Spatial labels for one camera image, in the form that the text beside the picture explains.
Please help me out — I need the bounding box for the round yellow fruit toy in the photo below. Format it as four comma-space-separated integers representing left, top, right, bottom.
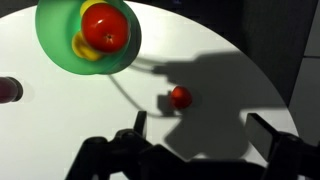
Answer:
71, 30, 105, 62

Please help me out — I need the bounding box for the dark red grape toy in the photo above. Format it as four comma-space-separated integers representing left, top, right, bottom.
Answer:
0, 76, 24, 105

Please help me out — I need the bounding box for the red apple toy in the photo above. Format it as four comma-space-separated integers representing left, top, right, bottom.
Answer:
81, 2, 131, 55

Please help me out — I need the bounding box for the green plastic bowl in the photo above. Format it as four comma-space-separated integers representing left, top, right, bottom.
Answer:
34, 0, 143, 76

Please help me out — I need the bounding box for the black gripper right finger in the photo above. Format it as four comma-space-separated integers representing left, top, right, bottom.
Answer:
245, 112, 320, 180

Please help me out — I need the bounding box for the flat yellow fruit toy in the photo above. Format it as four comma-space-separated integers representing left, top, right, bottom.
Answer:
79, 0, 108, 18

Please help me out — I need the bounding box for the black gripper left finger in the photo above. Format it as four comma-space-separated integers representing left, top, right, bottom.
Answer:
64, 110, 158, 180

